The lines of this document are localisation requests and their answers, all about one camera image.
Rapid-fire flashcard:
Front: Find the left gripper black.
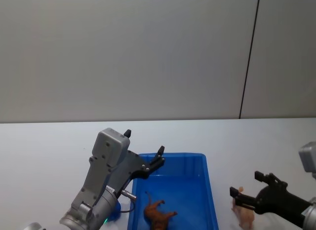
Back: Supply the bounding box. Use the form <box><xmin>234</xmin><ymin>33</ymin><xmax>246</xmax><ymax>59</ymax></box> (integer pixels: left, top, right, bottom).
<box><xmin>108</xmin><ymin>129</ymin><xmax>166</xmax><ymax>195</ymax></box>

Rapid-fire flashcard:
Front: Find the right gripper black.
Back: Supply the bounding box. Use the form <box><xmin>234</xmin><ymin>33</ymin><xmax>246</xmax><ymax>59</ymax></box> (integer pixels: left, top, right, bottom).
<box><xmin>229</xmin><ymin>170</ymin><xmax>311</xmax><ymax>229</ymax></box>

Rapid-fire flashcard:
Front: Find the pale pink toy animal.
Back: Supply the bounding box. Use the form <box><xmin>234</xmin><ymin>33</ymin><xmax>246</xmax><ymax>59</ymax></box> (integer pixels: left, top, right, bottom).
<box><xmin>231</xmin><ymin>186</ymin><xmax>256</xmax><ymax>229</ymax></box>

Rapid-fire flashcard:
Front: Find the blue plastic bin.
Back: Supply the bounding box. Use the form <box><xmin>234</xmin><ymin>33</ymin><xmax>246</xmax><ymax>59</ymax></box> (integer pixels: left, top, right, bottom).
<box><xmin>127</xmin><ymin>153</ymin><xmax>220</xmax><ymax>230</ymax></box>

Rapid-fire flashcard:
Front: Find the brown toy animal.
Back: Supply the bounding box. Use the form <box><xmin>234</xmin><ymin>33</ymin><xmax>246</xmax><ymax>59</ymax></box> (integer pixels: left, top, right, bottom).
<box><xmin>144</xmin><ymin>191</ymin><xmax>178</xmax><ymax>230</ymax></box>

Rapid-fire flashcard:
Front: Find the thin dark cable silver plug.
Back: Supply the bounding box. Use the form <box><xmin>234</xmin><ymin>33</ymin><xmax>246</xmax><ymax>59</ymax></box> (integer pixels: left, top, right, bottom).
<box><xmin>114</xmin><ymin>190</ymin><xmax>138</xmax><ymax>214</ymax></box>

